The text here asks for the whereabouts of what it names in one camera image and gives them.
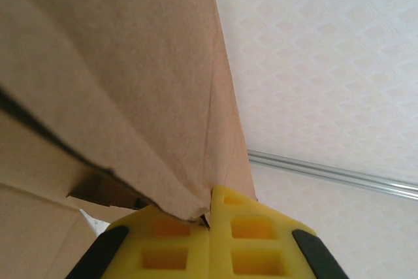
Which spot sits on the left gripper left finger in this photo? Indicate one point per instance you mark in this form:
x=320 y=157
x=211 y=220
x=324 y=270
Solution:
x=163 y=253

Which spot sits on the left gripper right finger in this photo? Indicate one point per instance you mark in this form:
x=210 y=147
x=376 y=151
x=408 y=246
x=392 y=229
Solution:
x=261 y=246

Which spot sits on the brown cardboard box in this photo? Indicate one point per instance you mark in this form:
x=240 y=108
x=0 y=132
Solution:
x=114 y=79

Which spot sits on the aluminium frame corner post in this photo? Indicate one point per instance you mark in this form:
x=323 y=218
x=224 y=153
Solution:
x=326 y=171

